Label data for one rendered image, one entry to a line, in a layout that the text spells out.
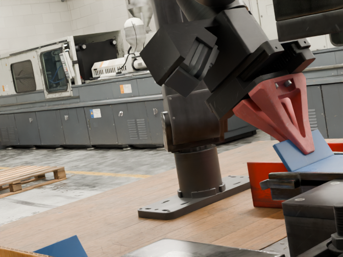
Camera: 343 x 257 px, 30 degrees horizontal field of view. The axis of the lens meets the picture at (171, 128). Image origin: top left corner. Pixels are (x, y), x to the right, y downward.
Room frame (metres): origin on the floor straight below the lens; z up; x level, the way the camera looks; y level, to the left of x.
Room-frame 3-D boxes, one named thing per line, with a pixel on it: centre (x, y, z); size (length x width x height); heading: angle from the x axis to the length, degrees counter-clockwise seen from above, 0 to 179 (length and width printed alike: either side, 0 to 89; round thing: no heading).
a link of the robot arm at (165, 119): (0.90, -0.03, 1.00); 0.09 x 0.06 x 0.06; 97
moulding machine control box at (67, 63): (9.34, 1.31, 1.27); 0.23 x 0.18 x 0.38; 129
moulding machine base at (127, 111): (9.80, 1.01, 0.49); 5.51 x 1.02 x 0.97; 39
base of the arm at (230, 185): (0.91, -0.03, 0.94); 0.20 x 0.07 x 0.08; 132
